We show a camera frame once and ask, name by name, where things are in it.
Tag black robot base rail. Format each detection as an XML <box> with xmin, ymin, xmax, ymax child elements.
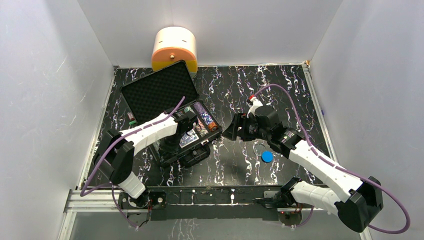
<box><xmin>119</xmin><ymin>185</ymin><xmax>316</xmax><ymax>223</ymax></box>

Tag blue poker card deck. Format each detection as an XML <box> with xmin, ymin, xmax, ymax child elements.
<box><xmin>179</xmin><ymin>133</ymin><xmax>199</xmax><ymax>148</ymax></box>

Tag orange blue chip stack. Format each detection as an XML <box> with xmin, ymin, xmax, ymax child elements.
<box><xmin>195</xmin><ymin>118</ymin><xmax>209</xmax><ymax>138</ymax></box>

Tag clear acrylic dealer button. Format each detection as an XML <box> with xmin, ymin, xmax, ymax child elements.
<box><xmin>253</xmin><ymin>143</ymin><xmax>267</xmax><ymax>157</ymax></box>

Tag blue round button chip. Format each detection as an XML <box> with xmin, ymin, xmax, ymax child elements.
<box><xmin>261</xmin><ymin>151</ymin><xmax>274</xmax><ymax>163</ymax></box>

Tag white and orange cylinder box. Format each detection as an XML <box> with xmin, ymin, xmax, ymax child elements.
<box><xmin>151</xmin><ymin>26</ymin><xmax>198</xmax><ymax>77</ymax></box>

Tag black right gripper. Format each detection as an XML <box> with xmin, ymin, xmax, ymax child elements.
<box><xmin>221</xmin><ymin>112</ymin><xmax>271</xmax><ymax>142</ymax></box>

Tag dark blue chip stack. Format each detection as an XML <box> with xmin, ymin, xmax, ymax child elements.
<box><xmin>200</xmin><ymin>112</ymin><xmax>218</xmax><ymax>132</ymax></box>

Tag small red green object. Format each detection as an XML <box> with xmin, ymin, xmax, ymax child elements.
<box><xmin>127</xmin><ymin>112</ymin><xmax>137</xmax><ymax>125</ymax></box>

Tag black poker set case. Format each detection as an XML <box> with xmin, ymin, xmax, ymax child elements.
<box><xmin>120</xmin><ymin>60</ymin><xmax>222</xmax><ymax>168</ymax></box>

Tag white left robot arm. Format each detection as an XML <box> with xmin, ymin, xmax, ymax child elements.
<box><xmin>93</xmin><ymin>111</ymin><xmax>198</xmax><ymax>208</ymax></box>

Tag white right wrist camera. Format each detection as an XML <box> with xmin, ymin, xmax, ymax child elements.
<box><xmin>247</xmin><ymin>95</ymin><xmax>263</xmax><ymax>118</ymax></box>

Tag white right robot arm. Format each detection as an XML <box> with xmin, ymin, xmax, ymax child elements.
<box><xmin>222</xmin><ymin>105</ymin><xmax>383</xmax><ymax>233</ymax></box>

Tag purple chip stack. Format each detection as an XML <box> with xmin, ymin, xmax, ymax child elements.
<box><xmin>193</xmin><ymin>102</ymin><xmax>209</xmax><ymax>116</ymax></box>

